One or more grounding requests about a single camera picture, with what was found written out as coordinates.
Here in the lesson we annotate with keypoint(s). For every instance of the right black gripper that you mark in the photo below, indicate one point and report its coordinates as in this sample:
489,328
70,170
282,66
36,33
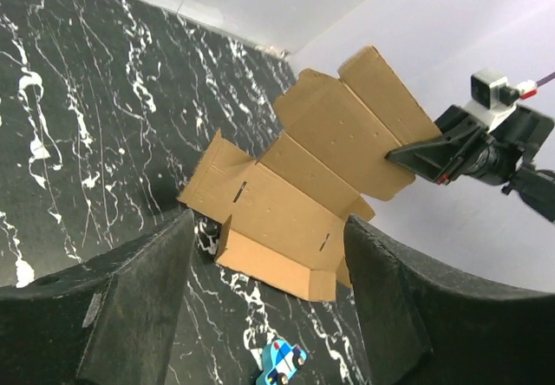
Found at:
462,148

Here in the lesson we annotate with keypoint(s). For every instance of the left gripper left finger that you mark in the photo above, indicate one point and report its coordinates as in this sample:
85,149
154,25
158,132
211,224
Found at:
110,320

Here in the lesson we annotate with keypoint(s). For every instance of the brown cardboard box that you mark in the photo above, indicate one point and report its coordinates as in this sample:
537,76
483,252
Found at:
283,213

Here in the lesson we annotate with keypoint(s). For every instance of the blue toy car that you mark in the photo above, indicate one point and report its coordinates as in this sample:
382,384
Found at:
280,362

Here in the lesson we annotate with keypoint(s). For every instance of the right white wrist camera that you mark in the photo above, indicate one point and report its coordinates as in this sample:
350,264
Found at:
493,98

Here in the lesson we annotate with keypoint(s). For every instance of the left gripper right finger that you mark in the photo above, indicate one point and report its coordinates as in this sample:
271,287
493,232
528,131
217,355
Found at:
426,322

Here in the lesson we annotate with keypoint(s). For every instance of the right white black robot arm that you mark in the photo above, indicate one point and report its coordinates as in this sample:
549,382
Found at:
534,186

